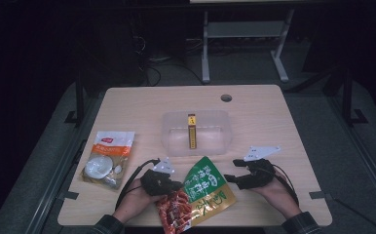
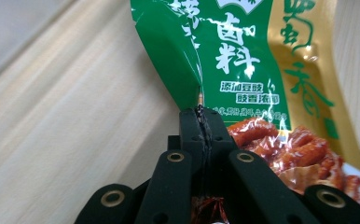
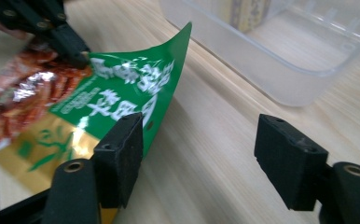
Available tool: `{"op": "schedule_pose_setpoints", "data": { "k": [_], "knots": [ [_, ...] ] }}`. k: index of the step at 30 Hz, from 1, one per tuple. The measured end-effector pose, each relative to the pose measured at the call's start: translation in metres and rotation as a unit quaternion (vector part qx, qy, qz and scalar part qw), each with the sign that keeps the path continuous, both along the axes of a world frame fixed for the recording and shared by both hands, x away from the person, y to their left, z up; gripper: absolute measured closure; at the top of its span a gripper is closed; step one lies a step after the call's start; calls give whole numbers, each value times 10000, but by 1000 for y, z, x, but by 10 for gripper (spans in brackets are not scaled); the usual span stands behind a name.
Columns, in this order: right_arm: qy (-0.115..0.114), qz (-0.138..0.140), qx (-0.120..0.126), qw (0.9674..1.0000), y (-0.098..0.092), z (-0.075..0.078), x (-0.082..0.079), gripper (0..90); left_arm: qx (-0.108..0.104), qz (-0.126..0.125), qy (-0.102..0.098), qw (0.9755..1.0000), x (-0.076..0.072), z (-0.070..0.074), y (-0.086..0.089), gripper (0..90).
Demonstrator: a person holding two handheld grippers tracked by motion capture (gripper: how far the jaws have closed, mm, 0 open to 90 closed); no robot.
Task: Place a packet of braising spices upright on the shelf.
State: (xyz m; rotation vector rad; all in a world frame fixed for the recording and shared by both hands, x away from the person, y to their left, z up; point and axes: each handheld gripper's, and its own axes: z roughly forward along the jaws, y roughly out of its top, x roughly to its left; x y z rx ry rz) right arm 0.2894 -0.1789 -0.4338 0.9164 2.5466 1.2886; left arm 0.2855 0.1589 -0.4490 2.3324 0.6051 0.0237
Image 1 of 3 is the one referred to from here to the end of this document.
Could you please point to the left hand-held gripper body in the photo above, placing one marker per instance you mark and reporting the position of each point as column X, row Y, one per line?
column 157, row 182

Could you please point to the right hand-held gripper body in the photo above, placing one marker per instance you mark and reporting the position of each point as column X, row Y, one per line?
column 257, row 174

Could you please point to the red snack packet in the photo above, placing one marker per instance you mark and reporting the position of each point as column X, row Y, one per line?
column 174, row 213

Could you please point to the green and gold packet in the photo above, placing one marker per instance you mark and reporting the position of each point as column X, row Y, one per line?
column 207, row 191

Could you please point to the clear plastic container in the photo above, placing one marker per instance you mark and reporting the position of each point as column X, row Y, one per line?
column 196, row 133

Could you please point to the small pink food packet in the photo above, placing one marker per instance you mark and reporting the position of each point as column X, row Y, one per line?
column 192, row 131

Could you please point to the person's left hand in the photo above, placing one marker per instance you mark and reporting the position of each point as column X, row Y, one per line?
column 135, row 201

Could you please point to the person's right hand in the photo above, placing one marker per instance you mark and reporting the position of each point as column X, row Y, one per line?
column 278, row 195

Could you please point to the white and orange food packet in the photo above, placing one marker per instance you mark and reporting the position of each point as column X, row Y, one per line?
column 108, row 159

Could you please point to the black tape strip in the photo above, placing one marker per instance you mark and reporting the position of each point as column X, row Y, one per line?
column 319, row 195
column 71, row 195

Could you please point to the black metal stand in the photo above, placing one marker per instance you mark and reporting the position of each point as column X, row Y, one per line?
column 79, row 100
column 348, row 97

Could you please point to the white metal desk frame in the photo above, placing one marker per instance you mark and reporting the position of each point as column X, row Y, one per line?
column 246, row 29

